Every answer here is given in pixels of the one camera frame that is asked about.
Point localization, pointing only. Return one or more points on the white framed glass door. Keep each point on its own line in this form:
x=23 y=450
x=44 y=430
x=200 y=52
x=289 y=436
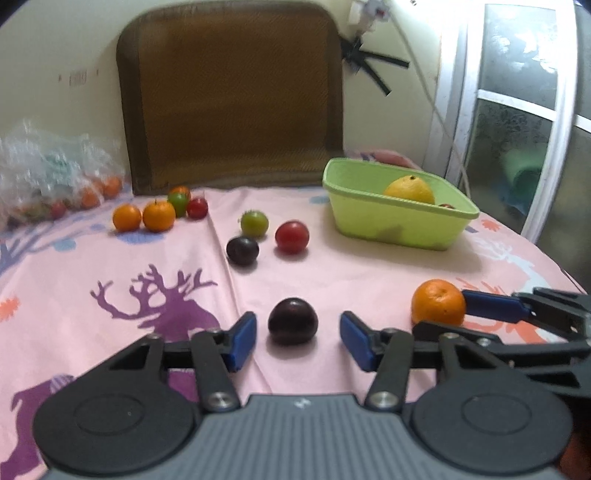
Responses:
x=561 y=115

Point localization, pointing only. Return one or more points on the yellow citrus fruit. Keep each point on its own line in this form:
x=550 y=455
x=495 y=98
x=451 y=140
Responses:
x=410 y=190

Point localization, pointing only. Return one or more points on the pink printed cloth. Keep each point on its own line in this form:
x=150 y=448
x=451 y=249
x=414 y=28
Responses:
x=138 y=258

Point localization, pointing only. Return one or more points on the light green plastic basin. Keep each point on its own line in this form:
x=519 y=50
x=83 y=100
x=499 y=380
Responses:
x=392 y=221

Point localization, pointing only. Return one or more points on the green tomato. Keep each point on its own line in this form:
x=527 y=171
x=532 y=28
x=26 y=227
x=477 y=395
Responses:
x=177 y=204
x=254 y=224

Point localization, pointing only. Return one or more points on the green blurry object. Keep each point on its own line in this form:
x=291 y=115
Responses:
x=521 y=177

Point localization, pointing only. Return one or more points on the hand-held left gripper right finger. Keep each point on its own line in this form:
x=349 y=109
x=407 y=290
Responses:
x=353 y=342

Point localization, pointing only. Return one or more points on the orange mandarin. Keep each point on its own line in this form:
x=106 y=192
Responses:
x=127 y=218
x=158 y=217
x=181 y=189
x=437 y=302

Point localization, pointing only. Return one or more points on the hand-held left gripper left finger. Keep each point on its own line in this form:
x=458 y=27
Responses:
x=242 y=341

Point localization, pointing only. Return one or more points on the dark purple plum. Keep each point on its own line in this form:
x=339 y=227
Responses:
x=242 y=250
x=293 y=322

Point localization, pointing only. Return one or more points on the clear plastic bag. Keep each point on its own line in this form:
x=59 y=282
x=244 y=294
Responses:
x=51 y=175

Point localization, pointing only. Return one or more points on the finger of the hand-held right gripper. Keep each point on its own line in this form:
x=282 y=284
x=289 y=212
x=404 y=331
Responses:
x=429 y=328
x=491 y=305

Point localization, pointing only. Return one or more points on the black tape strips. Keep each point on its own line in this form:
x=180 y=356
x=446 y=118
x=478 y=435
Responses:
x=364 y=57

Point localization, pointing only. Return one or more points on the white power strip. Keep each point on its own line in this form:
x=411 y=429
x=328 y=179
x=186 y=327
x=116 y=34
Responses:
x=369 y=14

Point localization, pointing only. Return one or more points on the brown woven seat cushion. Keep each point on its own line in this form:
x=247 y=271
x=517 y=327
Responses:
x=231 y=101

